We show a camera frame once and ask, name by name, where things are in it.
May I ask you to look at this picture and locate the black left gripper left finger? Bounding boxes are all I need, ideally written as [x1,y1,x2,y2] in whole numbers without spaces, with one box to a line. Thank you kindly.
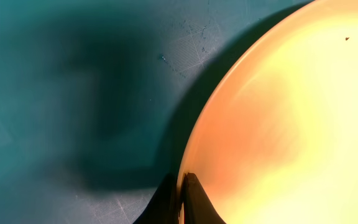
[134,174,178,224]

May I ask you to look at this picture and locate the yellow-green plate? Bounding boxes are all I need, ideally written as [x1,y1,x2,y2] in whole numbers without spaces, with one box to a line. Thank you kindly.
[179,0,358,223]

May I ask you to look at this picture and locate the blue plastic tray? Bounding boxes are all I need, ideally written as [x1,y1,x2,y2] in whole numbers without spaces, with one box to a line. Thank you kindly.
[0,0,305,223]

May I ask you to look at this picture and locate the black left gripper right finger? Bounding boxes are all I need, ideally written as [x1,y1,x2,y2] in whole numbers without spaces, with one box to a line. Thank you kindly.
[181,172,226,224]

